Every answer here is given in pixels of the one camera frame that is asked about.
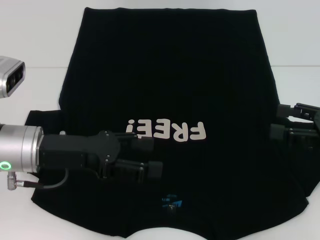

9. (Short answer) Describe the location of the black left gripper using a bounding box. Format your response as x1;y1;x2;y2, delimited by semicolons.
37;129;155;180

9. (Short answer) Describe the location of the black shirt with FREE print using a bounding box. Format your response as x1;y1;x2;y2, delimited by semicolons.
26;6;320;232

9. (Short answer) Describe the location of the grey cable with metal plug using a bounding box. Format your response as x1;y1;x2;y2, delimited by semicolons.
6;167;70;191

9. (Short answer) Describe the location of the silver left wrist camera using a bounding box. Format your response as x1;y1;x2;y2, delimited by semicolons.
0;56;27;99

